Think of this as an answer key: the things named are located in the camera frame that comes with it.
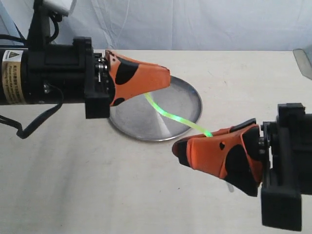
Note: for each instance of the thin green glow stick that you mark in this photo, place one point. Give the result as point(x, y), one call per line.
point(179, 119)

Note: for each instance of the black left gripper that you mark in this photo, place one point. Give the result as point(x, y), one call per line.
point(74, 73)

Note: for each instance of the round silver metal plate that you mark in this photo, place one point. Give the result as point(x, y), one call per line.
point(137, 118)

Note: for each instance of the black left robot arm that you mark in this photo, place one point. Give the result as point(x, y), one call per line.
point(13, 76)

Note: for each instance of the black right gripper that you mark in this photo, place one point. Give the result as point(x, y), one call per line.
point(232, 154)

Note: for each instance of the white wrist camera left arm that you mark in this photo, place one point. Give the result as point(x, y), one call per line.
point(63, 7)

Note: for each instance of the white backdrop cloth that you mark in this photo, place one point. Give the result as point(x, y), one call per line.
point(277, 25)

